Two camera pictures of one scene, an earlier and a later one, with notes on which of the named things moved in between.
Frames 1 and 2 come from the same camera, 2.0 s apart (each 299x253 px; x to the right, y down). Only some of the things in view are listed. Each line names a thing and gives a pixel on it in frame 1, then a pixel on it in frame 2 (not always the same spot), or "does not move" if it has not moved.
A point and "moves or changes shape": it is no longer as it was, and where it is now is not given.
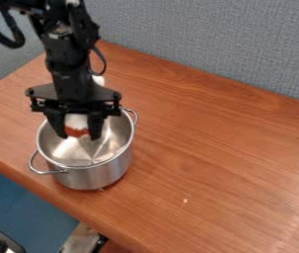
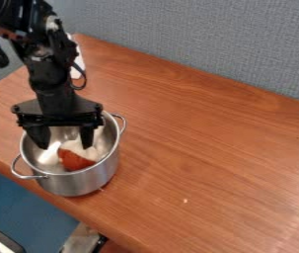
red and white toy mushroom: [77, 121] moves or changes shape
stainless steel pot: [86, 164] moves or changes shape
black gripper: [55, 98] -> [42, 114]
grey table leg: [83, 240] does not move
